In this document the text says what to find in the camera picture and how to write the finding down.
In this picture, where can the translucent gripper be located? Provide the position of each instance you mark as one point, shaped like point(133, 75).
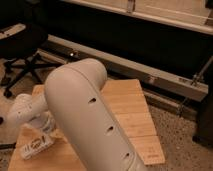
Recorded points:
point(44, 123)

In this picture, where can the clear plastic bottle with label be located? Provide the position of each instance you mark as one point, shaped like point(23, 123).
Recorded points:
point(36, 146)

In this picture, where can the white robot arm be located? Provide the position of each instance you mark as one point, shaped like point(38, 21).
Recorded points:
point(72, 94)

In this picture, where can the black office chair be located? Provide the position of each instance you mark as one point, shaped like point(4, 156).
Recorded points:
point(20, 38)

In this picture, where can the metal rail beam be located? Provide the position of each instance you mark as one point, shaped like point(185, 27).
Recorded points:
point(64, 50)

